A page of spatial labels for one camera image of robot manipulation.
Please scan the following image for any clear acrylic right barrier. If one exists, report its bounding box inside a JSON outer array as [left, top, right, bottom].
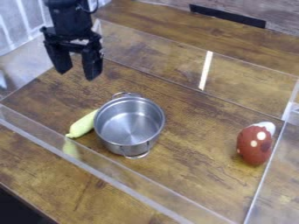
[[243, 80, 299, 224]]

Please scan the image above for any clear acrylic front barrier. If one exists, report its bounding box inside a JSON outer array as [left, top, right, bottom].
[[0, 104, 237, 224]]

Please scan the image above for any green handled metal spoon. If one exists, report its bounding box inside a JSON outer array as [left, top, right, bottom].
[[66, 110, 98, 138]]

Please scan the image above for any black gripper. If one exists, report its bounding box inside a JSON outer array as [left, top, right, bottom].
[[40, 26, 103, 81]]

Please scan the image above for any black bar on table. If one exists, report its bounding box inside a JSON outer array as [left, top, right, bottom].
[[190, 3, 267, 29]]

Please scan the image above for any red spotted mushroom toy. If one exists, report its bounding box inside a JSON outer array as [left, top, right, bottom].
[[237, 122, 277, 166]]

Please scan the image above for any clear acrylic barrier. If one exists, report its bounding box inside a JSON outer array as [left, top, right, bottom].
[[243, 80, 299, 224], [0, 104, 237, 224]]

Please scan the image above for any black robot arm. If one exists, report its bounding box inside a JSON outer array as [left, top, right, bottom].
[[40, 0, 104, 81]]

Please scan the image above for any stainless steel pot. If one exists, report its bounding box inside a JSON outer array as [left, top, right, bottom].
[[94, 92, 166, 159]]

